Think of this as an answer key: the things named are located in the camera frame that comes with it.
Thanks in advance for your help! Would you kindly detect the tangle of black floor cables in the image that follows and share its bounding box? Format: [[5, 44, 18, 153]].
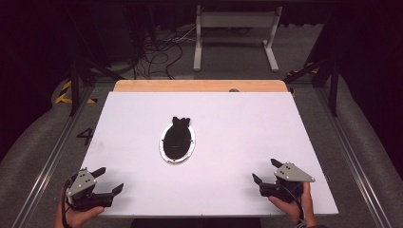
[[132, 27, 198, 81]]

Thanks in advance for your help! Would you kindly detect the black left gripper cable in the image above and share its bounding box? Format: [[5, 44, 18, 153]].
[[61, 179, 73, 228]]

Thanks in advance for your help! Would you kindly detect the yellow and black floor tape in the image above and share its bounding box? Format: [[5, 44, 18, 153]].
[[54, 80, 98, 105], [286, 65, 318, 77]]

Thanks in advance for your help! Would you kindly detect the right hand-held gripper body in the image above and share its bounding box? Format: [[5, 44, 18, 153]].
[[259, 161, 317, 204]]

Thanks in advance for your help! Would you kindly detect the person's left hand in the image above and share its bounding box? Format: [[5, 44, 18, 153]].
[[54, 189, 106, 228]]

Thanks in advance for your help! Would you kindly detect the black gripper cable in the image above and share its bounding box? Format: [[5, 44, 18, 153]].
[[279, 184, 309, 228], [61, 179, 73, 228]]

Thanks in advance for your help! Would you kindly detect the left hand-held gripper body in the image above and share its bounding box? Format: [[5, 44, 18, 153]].
[[65, 167, 114, 213]]

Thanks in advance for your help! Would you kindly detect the white board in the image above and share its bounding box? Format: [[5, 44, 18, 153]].
[[79, 91, 339, 219]]

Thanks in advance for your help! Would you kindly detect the aluminium floor rail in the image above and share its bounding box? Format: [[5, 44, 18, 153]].
[[317, 87, 393, 228], [11, 87, 96, 228]]

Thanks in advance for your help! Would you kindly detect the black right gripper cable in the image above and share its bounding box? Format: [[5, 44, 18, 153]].
[[279, 184, 309, 228]]

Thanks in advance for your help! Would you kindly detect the person's right hand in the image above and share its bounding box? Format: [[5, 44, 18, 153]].
[[268, 181, 317, 228]]

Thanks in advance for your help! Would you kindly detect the black metal stand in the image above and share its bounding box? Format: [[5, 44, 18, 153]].
[[69, 56, 125, 117], [284, 56, 340, 118]]

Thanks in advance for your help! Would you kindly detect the person's dark clothing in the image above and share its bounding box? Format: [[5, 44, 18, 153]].
[[130, 217, 263, 228]]

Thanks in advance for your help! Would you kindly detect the white metal stand frame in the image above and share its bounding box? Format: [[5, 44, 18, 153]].
[[193, 5, 283, 73]]

